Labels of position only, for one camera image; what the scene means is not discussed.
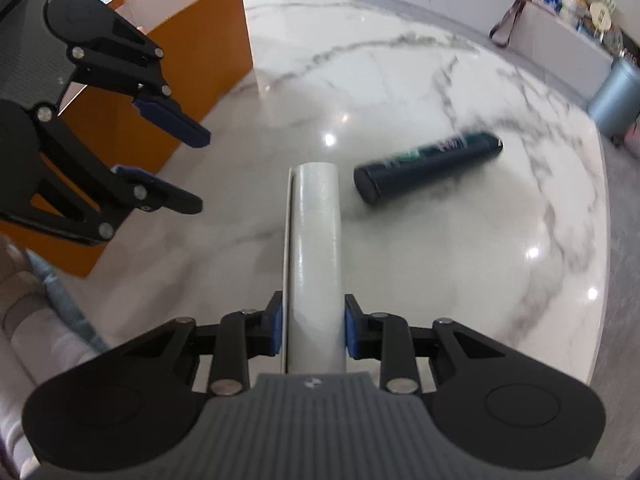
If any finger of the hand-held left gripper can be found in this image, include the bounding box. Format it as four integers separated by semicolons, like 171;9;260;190
56;6;212;150
0;103;204;248

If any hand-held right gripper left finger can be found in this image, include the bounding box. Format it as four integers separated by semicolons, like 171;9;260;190
122;290;284;397

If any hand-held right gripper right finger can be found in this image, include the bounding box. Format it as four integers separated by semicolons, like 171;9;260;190
344;293;506;395

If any white cylindrical tube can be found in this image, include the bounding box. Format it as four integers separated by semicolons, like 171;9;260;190
282;161;347;377

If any orange storage box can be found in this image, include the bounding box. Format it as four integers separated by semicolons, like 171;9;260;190
27;0;255;277

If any blue cloth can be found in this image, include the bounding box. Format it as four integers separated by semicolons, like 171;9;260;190
25;250;109;357

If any dark green spray can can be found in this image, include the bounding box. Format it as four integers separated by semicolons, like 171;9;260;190
352;130;505;207

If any white marble low cabinet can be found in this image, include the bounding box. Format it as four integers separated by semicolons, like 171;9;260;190
435;0;623;93

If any grey-blue trash can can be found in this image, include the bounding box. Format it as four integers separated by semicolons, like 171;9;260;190
587;57;640;144

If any brown handbag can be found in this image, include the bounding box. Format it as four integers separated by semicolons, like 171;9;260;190
488;0;534;50

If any white round desk clock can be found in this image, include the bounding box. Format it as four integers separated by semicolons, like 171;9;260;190
589;0;614;32

